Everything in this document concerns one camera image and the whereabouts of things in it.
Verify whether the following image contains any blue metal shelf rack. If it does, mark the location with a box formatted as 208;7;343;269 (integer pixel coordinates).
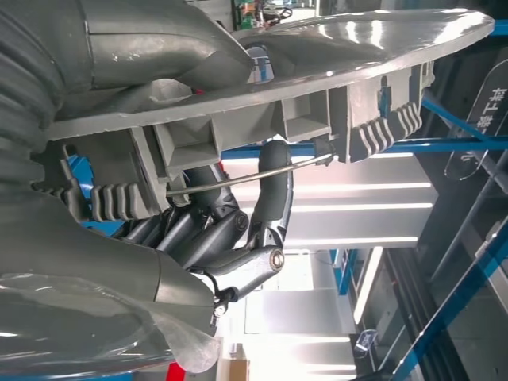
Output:
0;20;508;381

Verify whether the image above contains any brown cardboard box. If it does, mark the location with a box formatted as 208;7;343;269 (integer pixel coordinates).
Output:
219;357;250;381

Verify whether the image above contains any small clear sign holder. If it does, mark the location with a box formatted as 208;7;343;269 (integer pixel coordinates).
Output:
353;328;379;360

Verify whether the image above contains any clear acrylic sign holder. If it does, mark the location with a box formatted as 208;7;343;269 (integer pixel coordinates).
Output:
443;62;508;183

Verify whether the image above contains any green crate holding cables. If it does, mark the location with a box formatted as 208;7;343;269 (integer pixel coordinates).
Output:
233;0;295;30

